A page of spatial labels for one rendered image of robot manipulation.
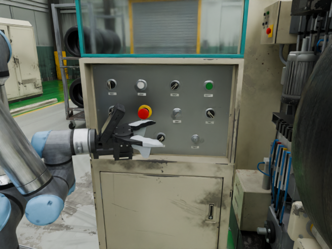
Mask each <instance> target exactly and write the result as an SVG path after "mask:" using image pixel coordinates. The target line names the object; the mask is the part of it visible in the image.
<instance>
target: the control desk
mask: <svg viewBox="0 0 332 249"><path fill-rule="evenodd" d="M79 64H80V73H81V82H82V92H83V105H84V115H85V124H86V128H89V129H90V130H91V129H96V132H97V135H99V133H100V131H101V129H102V127H103V125H104V124H105V122H106V120H107V119H108V117H109V115H110V113H111V110H112V108H113V107H114V106H115V105H116V103H119V104H121V105H123V106H124V108H125V114H124V116H123V118H122V119H121V120H120V122H119V123H118V125H122V124H124V123H128V122H133V121H147V120H152V121H155V122H156V123H155V124H153V125H149V126H147V127H146V131H145V135H144V138H151V139H157V140H159V141H160V142H161V143H162V144H163V147H152V149H151V152H150V155H149V157H148V158H144V157H142V155H141V153H140V151H139V150H137V149H133V157H132V160H120V161H115V159H114V158H113V155H104V156H99V159H94V156H93V154H92V153H91V154H89V157H91V158H90V168H91V178H92V187H93V196H94V205H95V215H96V224H97V234H98V243H99V249H227V239H228V228H229V218H230V207H231V197H232V187H233V176H234V166H235V165H234V163H235V157H236V147H237V137H238V126H239V116H240V105H241V95H242V85H243V75H244V64H245V60H244V59H242V58H145V57H83V58H80V59H79Z"/></svg>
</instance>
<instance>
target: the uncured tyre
mask: <svg viewBox="0 0 332 249"><path fill-rule="evenodd" d="M291 158H292V167H293V172H294V177H295V181H296V186H297V190H298V193H299V196H300V199H301V202H302V205H303V207H304V209H305V211H306V213H307V215H308V217H309V219H310V220H311V222H312V224H313V225H314V227H315V228H316V229H317V231H318V232H319V234H320V235H321V237H322V238H323V240H324V241H325V242H326V244H327V245H328V247H329V248H330V249H332V39H331V40H330V42H329V43H328V45H327V46H326V47H325V49H324V51H323V52H322V54H321V55H320V57H319V59H318V60H317V62H316V64H315V66H314V67H313V69H312V71H311V73H310V75H309V77H308V80H307V82H306V84H305V86H304V89H303V91H302V94H301V97H300V100H299V103H298V106H297V110H296V114H295V117H294V122H293V129H292V138H291Z"/></svg>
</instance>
